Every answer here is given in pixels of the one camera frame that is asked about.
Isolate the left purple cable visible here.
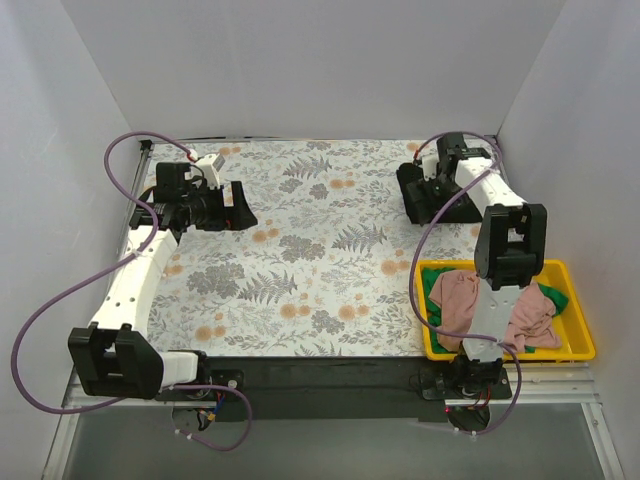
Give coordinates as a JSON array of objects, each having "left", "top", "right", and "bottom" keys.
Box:
[{"left": 10, "top": 131, "right": 254, "bottom": 452}]

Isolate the black t shirt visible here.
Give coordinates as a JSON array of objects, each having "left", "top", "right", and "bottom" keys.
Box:
[{"left": 396, "top": 163, "right": 482, "bottom": 226}]

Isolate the pink t shirt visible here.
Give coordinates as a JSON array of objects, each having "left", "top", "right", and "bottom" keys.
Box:
[{"left": 427, "top": 269, "right": 564, "bottom": 354}]

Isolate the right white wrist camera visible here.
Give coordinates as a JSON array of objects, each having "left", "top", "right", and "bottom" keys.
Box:
[{"left": 413, "top": 152, "right": 439, "bottom": 180}]

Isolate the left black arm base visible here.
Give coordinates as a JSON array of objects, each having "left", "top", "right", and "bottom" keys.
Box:
[{"left": 155, "top": 369, "right": 245, "bottom": 402}]

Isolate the yellow plastic bin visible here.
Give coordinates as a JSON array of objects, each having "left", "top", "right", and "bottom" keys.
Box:
[{"left": 414, "top": 259, "right": 596, "bottom": 362}]

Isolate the green t shirt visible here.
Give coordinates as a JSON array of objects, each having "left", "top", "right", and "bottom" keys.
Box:
[{"left": 421, "top": 268, "right": 571, "bottom": 354}]

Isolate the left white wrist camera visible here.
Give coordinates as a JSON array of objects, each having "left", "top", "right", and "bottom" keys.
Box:
[{"left": 187, "top": 150, "right": 226, "bottom": 189}]

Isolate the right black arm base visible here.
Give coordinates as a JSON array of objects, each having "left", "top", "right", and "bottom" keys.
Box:
[{"left": 409, "top": 355, "right": 512, "bottom": 400}]

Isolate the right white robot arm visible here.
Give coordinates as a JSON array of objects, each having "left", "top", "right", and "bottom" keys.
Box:
[{"left": 396, "top": 131, "right": 547, "bottom": 398}]

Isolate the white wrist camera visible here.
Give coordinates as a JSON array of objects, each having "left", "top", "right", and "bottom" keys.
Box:
[
  {"left": 187, "top": 150, "right": 226, "bottom": 189},
  {"left": 413, "top": 152, "right": 439, "bottom": 180}
]

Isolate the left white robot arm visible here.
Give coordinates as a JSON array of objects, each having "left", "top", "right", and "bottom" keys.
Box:
[{"left": 68, "top": 154, "right": 257, "bottom": 400}]

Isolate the floral table mat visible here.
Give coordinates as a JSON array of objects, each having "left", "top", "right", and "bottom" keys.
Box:
[{"left": 147, "top": 140, "right": 480, "bottom": 357}]

